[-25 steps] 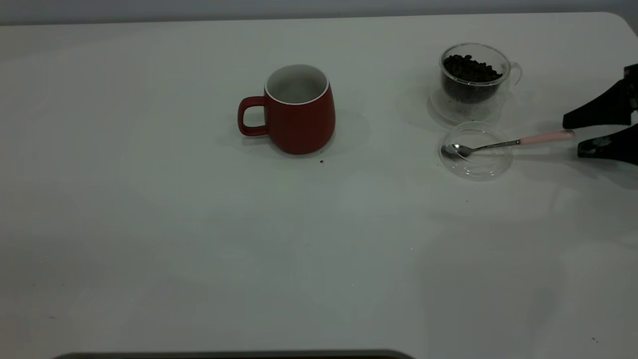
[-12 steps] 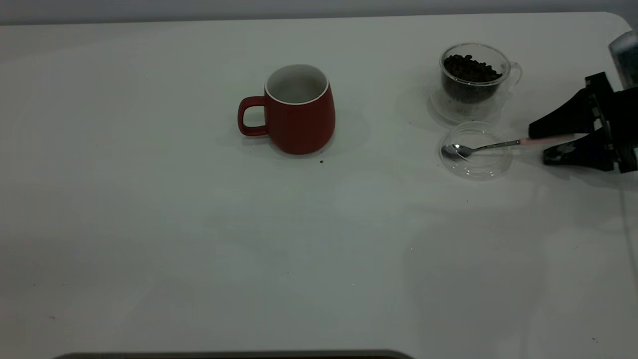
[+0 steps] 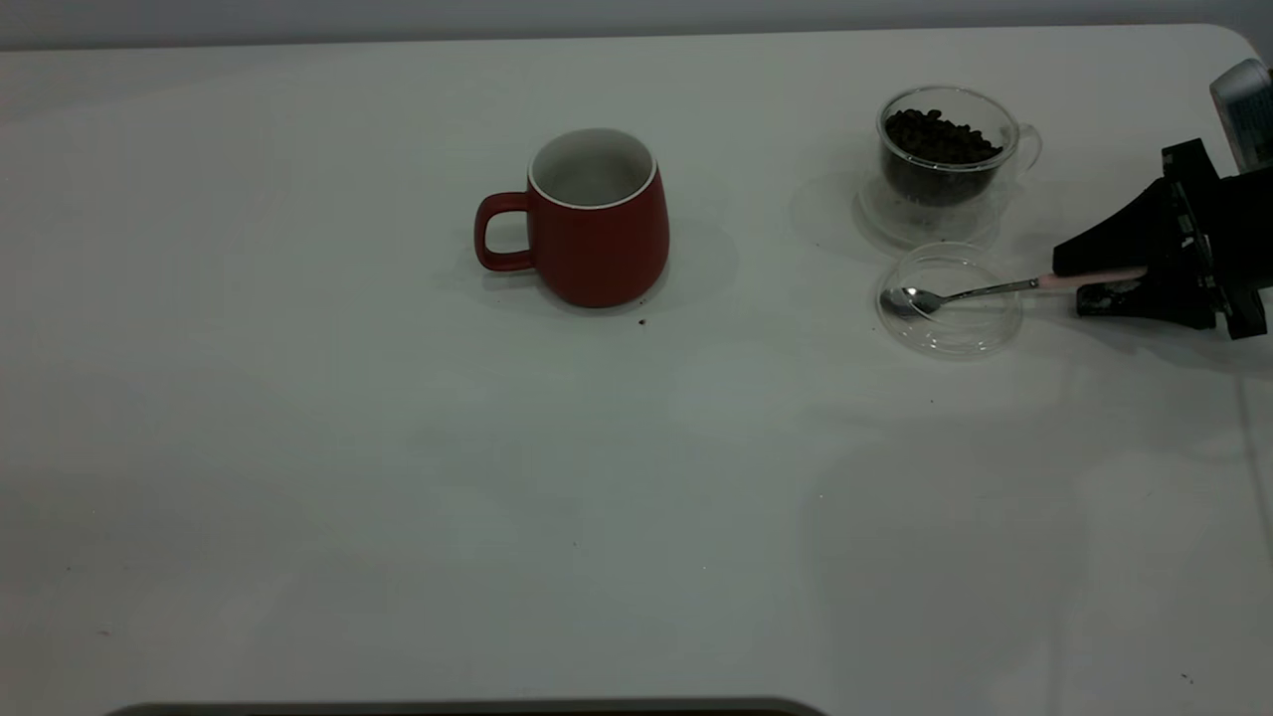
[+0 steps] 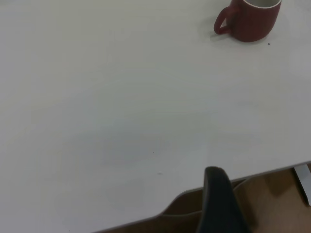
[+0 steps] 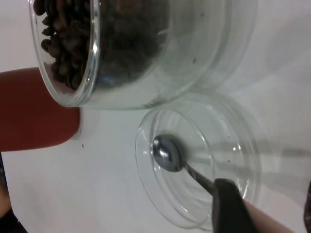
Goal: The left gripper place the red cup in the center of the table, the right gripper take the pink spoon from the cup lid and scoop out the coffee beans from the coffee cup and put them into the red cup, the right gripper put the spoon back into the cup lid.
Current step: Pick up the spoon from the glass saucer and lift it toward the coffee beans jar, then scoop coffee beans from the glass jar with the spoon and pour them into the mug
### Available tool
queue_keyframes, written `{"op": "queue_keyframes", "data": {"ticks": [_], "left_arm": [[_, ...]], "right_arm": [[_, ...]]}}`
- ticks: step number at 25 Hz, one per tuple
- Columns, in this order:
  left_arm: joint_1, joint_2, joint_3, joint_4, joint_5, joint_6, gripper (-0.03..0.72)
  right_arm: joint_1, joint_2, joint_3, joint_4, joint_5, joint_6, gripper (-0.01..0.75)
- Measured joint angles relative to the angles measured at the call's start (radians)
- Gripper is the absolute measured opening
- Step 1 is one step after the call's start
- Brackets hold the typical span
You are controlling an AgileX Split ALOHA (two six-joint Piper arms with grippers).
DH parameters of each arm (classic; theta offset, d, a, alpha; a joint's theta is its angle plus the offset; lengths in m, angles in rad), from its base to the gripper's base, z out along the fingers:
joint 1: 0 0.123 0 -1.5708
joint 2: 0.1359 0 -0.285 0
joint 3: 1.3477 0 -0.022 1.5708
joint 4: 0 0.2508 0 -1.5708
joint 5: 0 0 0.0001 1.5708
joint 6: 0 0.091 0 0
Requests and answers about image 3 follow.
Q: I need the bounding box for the small clear glass dish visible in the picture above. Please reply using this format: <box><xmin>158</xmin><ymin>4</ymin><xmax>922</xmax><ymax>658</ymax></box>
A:
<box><xmin>875</xmin><ymin>243</ymin><xmax>1023</xmax><ymax>360</ymax></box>

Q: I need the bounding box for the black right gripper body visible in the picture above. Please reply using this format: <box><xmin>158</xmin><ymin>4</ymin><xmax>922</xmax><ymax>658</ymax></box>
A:
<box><xmin>1161</xmin><ymin>138</ymin><xmax>1273</xmax><ymax>342</ymax></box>

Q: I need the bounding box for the glass saucer under cup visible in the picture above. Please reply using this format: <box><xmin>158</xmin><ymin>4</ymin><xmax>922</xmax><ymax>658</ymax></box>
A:
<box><xmin>855</xmin><ymin>177</ymin><xmax>1013</xmax><ymax>250</ymax></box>

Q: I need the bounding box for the clear glass handled cup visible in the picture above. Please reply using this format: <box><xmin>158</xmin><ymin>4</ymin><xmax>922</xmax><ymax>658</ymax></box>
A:
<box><xmin>876</xmin><ymin>86</ymin><xmax>1042</xmax><ymax>210</ymax></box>

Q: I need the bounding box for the red ceramic mug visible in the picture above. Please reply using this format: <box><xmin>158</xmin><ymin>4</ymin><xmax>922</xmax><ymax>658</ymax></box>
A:
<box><xmin>473</xmin><ymin>127</ymin><xmax>670</xmax><ymax>309</ymax></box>

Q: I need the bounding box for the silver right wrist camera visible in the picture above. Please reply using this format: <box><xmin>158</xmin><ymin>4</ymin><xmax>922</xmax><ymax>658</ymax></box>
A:
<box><xmin>1209</xmin><ymin>58</ymin><xmax>1273</xmax><ymax>172</ymax></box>

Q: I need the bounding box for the pink handled metal spoon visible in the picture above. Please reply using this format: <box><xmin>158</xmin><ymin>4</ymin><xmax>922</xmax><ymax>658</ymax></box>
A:
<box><xmin>880</xmin><ymin>267</ymin><xmax>1147</xmax><ymax>320</ymax></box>

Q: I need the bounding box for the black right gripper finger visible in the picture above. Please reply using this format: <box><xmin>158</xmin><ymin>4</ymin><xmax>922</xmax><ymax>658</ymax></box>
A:
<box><xmin>1075</xmin><ymin>278</ymin><xmax>1218</xmax><ymax>330</ymax></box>
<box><xmin>1051</xmin><ymin>177</ymin><xmax>1181</xmax><ymax>278</ymax></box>

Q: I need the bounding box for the pile of coffee beans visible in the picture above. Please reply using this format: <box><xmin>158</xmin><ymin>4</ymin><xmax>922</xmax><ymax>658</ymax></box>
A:
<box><xmin>883</xmin><ymin>108</ymin><xmax>1003</xmax><ymax>206</ymax></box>

